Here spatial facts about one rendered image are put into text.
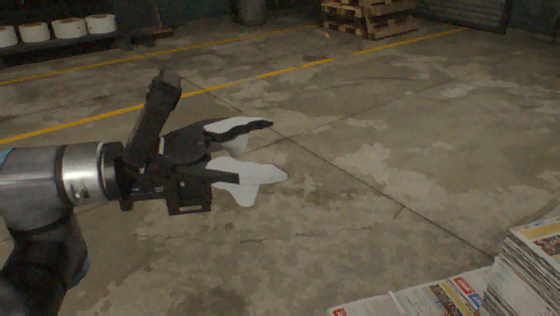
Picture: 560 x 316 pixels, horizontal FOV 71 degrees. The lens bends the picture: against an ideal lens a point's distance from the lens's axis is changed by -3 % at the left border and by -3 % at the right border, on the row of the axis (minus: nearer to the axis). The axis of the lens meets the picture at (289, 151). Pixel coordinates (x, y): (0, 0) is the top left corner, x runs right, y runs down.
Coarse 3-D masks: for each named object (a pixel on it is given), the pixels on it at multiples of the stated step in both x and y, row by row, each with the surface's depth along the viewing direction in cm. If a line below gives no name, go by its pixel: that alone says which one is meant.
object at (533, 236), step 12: (516, 228) 62; (528, 228) 62; (540, 228) 62; (552, 228) 62; (528, 240) 59; (540, 240) 59; (552, 240) 59; (540, 252) 57; (552, 252) 57; (552, 264) 55
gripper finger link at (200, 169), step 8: (176, 168) 45; (184, 168) 45; (192, 168) 45; (200, 168) 45; (184, 176) 45; (192, 176) 44; (200, 176) 44; (208, 176) 44; (216, 176) 44; (224, 176) 44; (232, 176) 44; (200, 184) 45
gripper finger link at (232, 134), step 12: (228, 120) 53; (240, 120) 53; (252, 120) 53; (264, 120) 54; (216, 132) 51; (228, 132) 51; (240, 132) 53; (216, 144) 53; (228, 144) 54; (240, 144) 56
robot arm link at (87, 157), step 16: (80, 144) 46; (96, 144) 46; (64, 160) 44; (80, 160) 44; (96, 160) 45; (64, 176) 44; (80, 176) 44; (96, 176) 44; (80, 192) 44; (96, 192) 45
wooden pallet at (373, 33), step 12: (372, 0) 605; (384, 0) 623; (408, 0) 645; (372, 12) 589; (384, 12) 607; (408, 12) 663; (372, 24) 606; (396, 24) 648; (408, 24) 649; (372, 36) 601; (384, 36) 612
